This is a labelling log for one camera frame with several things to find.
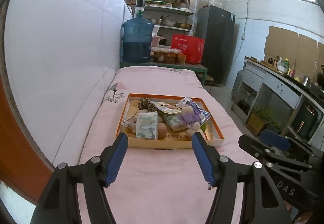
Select blue cartoon tissue pack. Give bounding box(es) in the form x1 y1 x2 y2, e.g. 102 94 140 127
176 97 211 127

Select white bear purple bow plush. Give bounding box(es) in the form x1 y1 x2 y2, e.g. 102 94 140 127
180 105 204 139

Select green floral tissue pack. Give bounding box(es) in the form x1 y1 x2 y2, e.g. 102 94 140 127
163 113 187 132
136 112 158 140

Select yellow cartoon tissue pack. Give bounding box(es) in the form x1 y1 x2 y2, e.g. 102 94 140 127
150 101 182 115

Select peach round sponge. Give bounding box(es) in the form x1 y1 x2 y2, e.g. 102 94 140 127
157 123 167 139

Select pink white unicorn plush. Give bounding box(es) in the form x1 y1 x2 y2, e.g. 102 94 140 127
121 109 148 135

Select leopard print scrunchie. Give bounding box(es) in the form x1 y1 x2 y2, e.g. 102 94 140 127
138 98 157 112

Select yellow planter with grass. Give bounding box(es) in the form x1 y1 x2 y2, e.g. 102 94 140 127
247 107 274 137

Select grey kitchen counter cabinet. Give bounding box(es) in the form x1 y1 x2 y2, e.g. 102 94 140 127
231 57 323 150

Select orange rimmed cardboard box tray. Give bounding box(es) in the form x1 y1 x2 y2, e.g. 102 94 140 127
116 93 225 149

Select bottles on counter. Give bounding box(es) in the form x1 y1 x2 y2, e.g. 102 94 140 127
268 54 296 78

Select pink bed blanket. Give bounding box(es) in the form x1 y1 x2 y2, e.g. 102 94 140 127
81 66 254 223

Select red shopping bag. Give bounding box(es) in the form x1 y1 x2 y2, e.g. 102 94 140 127
171 34 205 64

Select dark grey refrigerator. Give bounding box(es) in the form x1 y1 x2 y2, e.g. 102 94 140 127
195 5 236 85

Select jars of preserved food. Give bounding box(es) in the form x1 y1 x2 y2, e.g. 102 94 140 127
151 47 186 65

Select green metal shelf rack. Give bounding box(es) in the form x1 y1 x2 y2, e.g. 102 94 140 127
143 0 198 35

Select blue water jug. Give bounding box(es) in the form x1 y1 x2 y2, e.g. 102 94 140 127
122 7 154 63

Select cardboard sheets on wall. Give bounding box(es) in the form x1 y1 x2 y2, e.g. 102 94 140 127
264 26 323 81

